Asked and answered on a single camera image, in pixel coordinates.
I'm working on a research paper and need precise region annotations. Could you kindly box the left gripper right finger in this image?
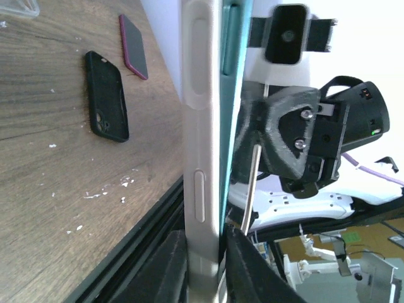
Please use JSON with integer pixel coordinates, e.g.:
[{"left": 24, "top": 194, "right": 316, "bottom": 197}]
[{"left": 225, "top": 225, "right": 305, "bottom": 303}]

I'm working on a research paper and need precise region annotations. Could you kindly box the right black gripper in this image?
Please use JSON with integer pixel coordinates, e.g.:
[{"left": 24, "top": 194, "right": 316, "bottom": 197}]
[{"left": 232, "top": 86, "right": 350, "bottom": 199}]

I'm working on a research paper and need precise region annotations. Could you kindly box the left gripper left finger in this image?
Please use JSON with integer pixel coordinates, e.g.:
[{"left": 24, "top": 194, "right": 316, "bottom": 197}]
[{"left": 112, "top": 230, "right": 187, "bottom": 303}]

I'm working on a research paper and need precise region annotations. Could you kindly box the beige phone case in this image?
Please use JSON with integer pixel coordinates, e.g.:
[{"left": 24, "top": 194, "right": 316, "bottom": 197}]
[{"left": 181, "top": 1, "right": 222, "bottom": 302}]

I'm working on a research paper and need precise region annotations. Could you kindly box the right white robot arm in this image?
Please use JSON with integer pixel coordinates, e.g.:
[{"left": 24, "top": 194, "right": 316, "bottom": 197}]
[{"left": 225, "top": 76, "right": 403, "bottom": 232}]

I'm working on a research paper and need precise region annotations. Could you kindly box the black phone case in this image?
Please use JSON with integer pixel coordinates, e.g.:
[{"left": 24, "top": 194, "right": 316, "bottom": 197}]
[{"left": 85, "top": 50, "right": 129, "bottom": 143}]

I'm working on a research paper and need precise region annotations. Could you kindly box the clear magsafe phone case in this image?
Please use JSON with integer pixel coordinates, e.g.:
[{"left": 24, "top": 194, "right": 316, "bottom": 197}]
[{"left": 0, "top": 0, "right": 40, "bottom": 18}]

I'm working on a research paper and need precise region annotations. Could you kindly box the red-cased smartphone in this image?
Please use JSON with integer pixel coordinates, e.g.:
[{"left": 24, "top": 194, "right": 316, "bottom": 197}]
[{"left": 119, "top": 14, "right": 148, "bottom": 80}]

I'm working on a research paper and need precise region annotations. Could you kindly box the black aluminium frame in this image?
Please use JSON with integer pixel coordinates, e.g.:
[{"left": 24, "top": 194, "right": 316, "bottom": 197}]
[{"left": 65, "top": 178, "right": 184, "bottom": 302}]

